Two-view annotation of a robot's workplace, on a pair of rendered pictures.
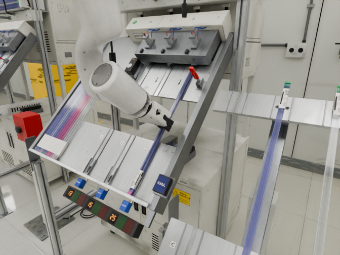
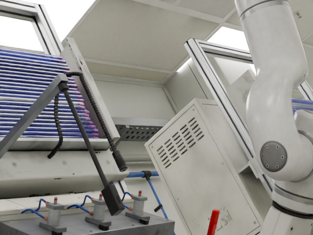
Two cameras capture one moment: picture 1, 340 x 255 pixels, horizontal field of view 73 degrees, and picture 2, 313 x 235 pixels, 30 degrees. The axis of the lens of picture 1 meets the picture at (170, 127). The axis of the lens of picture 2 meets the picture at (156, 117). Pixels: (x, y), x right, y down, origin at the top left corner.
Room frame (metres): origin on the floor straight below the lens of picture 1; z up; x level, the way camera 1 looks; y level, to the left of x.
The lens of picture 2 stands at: (0.75, 1.08, 0.81)
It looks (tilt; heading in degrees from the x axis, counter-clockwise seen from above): 24 degrees up; 271
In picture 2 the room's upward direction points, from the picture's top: 27 degrees counter-clockwise
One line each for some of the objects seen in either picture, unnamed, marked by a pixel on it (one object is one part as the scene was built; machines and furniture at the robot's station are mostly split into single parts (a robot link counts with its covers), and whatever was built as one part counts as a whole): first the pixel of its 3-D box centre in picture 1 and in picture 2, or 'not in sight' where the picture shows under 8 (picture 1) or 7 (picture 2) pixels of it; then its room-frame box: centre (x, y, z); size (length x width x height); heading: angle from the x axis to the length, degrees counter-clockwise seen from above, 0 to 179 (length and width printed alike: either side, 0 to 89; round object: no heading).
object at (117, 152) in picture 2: (184, 10); (119, 161); (0.89, -0.05, 1.27); 0.02 x 0.02 x 0.05
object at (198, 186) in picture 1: (173, 185); not in sight; (1.25, -0.02, 0.31); 0.70 x 0.65 x 0.62; 56
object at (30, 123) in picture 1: (38, 172); not in sight; (1.26, 0.83, 0.39); 0.24 x 0.24 x 0.78; 56
